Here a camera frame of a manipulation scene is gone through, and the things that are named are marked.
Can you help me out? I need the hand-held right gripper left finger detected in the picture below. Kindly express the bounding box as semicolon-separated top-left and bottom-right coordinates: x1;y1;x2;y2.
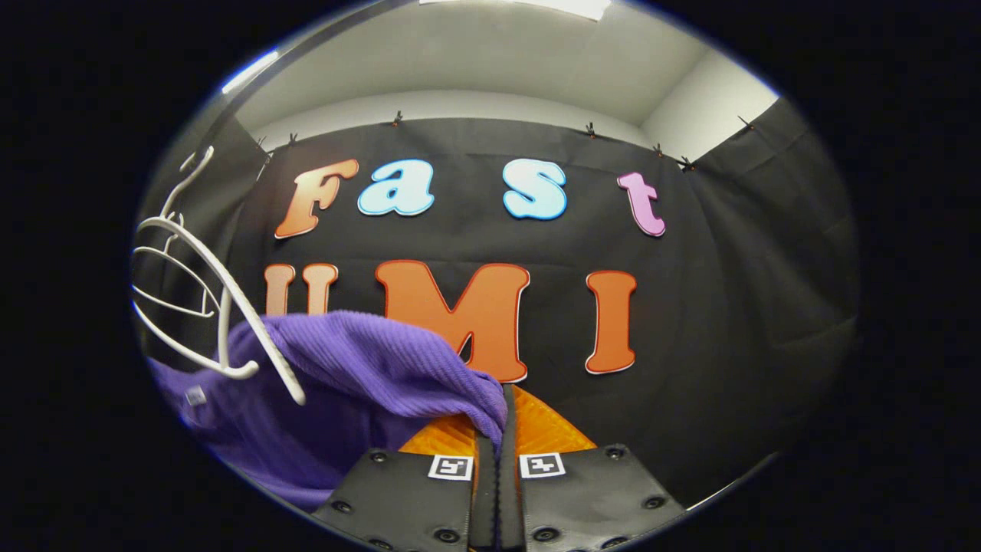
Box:
310;414;500;552

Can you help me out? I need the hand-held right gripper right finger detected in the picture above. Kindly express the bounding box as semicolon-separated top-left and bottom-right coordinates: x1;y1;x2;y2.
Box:
500;383;687;552

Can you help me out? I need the purple corduroy jacket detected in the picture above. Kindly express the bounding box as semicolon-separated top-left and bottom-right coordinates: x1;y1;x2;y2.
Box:
146;310;508;513

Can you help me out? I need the black backdrop cloth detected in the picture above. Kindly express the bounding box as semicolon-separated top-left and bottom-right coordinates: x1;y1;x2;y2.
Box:
134;96;859;507

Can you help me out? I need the small ceiling light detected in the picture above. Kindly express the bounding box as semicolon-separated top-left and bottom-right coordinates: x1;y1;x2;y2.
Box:
221;50;281;94

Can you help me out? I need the large ceiling light panel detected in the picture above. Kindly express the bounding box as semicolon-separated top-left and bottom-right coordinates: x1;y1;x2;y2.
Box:
418;0;614;21

